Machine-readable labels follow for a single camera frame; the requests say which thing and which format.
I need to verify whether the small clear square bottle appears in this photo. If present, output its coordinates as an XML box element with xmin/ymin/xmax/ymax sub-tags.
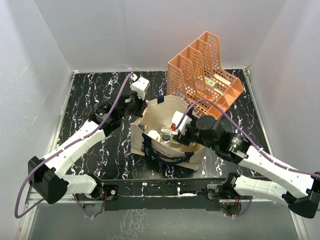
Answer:
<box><xmin>138</xmin><ymin>124</ymin><xmax>146</xmax><ymax>132</ymax></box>

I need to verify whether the large clear square bottle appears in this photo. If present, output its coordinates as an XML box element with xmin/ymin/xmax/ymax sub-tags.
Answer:
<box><xmin>160</xmin><ymin>129</ymin><xmax>175</xmax><ymax>145</ymax></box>

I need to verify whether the cream canvas tote bag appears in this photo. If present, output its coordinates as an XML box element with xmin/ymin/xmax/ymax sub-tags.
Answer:
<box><xmin>130</xmin><ymin>95</ymin><xmax>207</xmax><ymax>170</ymax></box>

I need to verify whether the cream round cap bottle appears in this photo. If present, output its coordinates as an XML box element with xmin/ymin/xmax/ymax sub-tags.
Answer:
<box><xmin>147</xmin><ymin>130</ymin><xmax>161</xmax><ymax>142</ymax></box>

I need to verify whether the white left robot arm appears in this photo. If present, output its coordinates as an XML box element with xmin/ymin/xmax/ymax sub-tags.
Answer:
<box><xmin>28</xmin><ymin>91</ymin><xmax>147</xmax><ymax>204</ymax></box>

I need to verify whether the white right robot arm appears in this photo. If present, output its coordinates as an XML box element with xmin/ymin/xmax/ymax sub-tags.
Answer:
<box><xmin>171</xmin><ymin>111</ymin><xmax>320</xmax><ymax>219</ymax></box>

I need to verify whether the peach plastic file organizer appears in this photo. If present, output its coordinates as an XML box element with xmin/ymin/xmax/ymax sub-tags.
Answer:
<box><xmin>166</xmin><ymin>31</ymin><xmax>244</xmax><ymax>119</ymax></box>

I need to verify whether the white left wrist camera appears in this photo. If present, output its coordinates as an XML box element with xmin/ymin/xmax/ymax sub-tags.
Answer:
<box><xmin>130</xmin><ymin>77</ymin><xmax>150</xmax><ymax>100</ymax></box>

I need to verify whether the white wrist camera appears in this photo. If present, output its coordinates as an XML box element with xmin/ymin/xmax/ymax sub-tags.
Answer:
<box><xmin>130</xmin><ymin>77</ymin><xmax>150</xmax><ymax>100</ymax></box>
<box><xmin>171</xmin><ymin>111</ymin><xmax>192</xmax><ymax>135</ymax></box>

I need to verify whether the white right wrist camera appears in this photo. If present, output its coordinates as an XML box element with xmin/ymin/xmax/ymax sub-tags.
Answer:
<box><xmin>171</xmin><ymin>111</ymin><xmax>192</xmax><ymax>135</ymax></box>

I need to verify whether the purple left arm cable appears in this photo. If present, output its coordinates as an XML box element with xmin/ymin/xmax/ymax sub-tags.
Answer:
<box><xmin>14</xmin><ymin>72</ymin><xmax>138</xmax><ymax>222</ymax></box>

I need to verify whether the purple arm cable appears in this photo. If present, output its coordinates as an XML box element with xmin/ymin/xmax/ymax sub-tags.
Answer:
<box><xmin>176</xmin><ymin>98</ymin><xmax>320</xmax><ymax>218</ymax></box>
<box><xmin>14</xmin><ymin>72</ymin><xmax>138</xmax><ymax>222</ymax></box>

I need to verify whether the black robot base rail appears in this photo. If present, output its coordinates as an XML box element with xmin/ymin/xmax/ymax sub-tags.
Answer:
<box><xmin>76</xmin><ymin>178</ymin><xmax>241</xmax><ymax>211</ymax></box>

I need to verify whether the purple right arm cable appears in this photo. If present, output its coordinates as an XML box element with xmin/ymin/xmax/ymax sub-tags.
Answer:
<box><xmin>176</xmin><ymin>98</ymin><xmax>320</xmax><ymax>218</ymax></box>

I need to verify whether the aluminium table frame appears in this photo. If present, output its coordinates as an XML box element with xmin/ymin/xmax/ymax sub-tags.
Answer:
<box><xmin>17</xmin><ymin>66</ymin><xmax>310</xmax><ymax>240</ymax></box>

